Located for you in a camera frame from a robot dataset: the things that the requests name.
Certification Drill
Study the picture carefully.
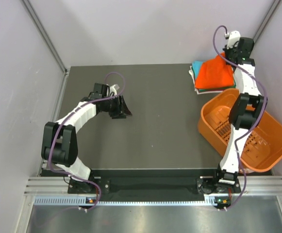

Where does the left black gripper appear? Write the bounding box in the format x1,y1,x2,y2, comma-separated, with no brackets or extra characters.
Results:
102,95,132,119

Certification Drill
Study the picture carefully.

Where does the orange t shirt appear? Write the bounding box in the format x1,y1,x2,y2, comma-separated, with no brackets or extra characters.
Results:
195,55,234,89

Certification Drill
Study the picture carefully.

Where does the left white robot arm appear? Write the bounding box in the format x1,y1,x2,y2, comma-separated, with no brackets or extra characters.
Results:
41,83,132,193

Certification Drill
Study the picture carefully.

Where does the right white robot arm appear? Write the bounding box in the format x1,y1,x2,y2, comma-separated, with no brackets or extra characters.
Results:
212,34,267,192

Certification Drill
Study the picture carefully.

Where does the folded green t shirt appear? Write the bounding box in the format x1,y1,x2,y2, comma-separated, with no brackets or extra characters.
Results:
196,81,236,93

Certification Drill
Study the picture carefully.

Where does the folded cyan t shirt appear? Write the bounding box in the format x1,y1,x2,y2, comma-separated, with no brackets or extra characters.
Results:
192,61,204,79

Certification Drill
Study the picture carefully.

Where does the folded white t shirt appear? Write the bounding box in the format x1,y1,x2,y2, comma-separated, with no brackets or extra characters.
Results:
188,65,229,96

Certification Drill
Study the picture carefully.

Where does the orange plastic basket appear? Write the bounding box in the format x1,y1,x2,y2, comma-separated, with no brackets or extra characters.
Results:
198,88,282,173

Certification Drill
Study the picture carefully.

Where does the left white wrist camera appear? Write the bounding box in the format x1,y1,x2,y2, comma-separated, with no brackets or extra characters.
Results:
107,84,119,97

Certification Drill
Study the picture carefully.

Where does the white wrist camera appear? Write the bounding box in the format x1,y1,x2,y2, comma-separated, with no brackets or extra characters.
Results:
107,84,119,97
225,31,241,49

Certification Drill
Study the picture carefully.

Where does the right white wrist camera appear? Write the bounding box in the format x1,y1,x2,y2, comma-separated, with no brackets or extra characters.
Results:
225,31,241,49

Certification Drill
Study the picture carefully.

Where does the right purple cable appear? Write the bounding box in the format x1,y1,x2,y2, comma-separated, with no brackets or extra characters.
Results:
213,25,269,211

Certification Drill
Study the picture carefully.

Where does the purple cable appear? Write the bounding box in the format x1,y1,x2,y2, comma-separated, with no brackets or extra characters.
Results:
47,72,126,211
213,25,269,211

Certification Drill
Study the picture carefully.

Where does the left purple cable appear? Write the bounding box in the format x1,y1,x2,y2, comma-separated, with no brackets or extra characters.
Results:
47,72,126,211

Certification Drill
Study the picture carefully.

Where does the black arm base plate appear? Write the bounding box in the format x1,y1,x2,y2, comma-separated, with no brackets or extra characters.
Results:
67,168,242,202

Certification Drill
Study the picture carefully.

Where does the aluminium frame rail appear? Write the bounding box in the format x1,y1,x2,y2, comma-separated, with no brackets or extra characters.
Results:
21,0,70,73

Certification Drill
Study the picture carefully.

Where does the grey slotted cable duct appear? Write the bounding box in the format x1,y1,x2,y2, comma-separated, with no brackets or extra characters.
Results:
34,196,228,206

